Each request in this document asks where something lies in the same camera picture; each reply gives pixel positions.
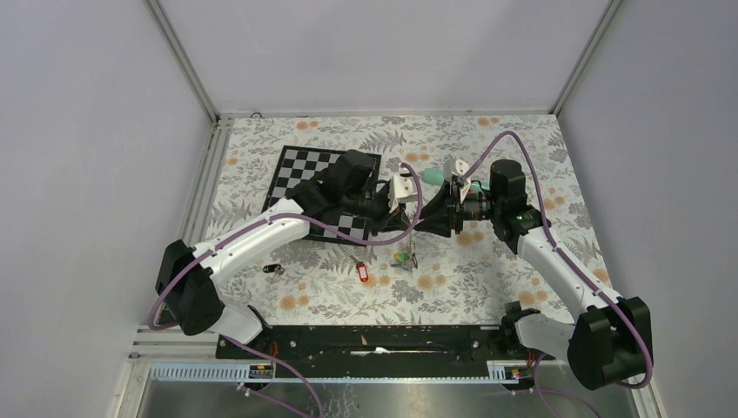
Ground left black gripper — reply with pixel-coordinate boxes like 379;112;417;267
343;185;412;237

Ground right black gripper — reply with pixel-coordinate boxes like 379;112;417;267
414;179;502;239

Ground keyring with coloured key tags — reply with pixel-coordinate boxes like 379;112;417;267
390;233;419;272

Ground key with red tag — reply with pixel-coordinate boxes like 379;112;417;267
351;256;369;283

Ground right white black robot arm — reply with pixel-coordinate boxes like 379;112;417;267
416;159;654;390

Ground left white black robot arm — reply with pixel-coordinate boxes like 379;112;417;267
148;150;423;358

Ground mint green flashlight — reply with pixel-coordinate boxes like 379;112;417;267
421;168;489;192

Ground floral patterned table mat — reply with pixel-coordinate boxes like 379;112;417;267
205;115;610;325

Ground black white chessboard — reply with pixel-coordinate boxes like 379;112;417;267
261;145;383;242

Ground key with black tag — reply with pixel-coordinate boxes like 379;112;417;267
263;264;285;275

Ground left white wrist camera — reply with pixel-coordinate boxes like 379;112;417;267
388;172;418;212

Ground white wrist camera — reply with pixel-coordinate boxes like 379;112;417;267
443;158;471;199
388;172;418;212

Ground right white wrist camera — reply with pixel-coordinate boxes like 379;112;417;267
443;158;471;199

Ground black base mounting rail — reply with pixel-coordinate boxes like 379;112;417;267
216;325;536;383

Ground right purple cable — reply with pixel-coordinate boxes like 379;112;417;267
460;130;655;418

